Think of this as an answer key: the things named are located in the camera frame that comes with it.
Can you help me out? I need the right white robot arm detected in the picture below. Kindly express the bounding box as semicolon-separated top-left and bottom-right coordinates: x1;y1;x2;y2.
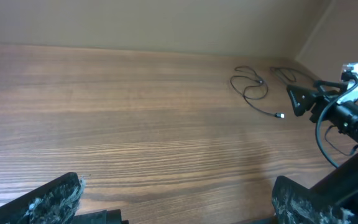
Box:
287;80;358;204

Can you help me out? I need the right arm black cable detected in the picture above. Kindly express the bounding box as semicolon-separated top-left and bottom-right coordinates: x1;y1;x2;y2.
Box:
314;73;358;169

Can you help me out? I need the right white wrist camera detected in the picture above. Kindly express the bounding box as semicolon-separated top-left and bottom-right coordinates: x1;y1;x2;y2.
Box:
336;62;358;105

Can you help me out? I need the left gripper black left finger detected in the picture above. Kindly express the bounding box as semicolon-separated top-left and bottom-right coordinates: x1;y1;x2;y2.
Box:
0;172;86;223

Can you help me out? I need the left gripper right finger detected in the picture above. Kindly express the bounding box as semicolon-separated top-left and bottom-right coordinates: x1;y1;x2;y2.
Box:
272;176;358;224

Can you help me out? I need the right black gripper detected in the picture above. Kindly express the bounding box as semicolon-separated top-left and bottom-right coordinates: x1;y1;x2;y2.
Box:
287;80;347;123

